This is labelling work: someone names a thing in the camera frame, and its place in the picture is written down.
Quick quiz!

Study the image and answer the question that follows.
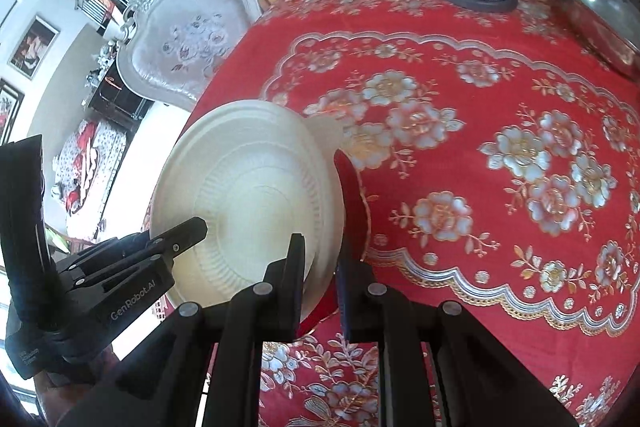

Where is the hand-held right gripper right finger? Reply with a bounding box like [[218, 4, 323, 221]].
[[335, 252, 581, 427]]

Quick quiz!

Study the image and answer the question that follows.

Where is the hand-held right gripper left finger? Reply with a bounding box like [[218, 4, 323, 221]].
[[59, 233, 307, 427]]

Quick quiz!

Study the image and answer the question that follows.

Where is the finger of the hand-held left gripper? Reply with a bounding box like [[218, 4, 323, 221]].
[[59, 231, 152, 279], [79, 216, 209, 292]]

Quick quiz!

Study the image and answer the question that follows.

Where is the large red glass plate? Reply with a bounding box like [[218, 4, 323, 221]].
[[299, 149, 373, 339]]

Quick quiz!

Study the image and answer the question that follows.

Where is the cream ribbed plate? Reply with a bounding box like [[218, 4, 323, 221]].
[[150, 99, 347, 326]]

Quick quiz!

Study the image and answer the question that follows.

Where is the person's left forearm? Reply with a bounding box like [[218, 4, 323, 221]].
[[39, 356, 122, 427]]

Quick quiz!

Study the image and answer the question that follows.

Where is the red patterned blanket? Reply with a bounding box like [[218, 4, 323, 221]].
[[51, 119, 127, 229]]

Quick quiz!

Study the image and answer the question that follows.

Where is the dark wooden cabinet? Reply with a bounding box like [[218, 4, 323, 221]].
[[86, 72, 152, 124]]

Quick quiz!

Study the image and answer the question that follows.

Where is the red floral tablecloth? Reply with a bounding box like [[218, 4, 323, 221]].
[[142, 0, 640, 427]]

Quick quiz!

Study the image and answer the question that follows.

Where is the white ornate floral chair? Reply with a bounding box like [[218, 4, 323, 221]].
[[115, 0, 264, 111]]

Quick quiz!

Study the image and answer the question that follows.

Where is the metal stair railing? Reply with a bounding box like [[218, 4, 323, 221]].
[[75, 0, 152, 28]]

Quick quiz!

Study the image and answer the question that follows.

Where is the framed wall picture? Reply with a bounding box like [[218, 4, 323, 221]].
[[0, 79, 26, 146], [7, 16, 61, 81]]

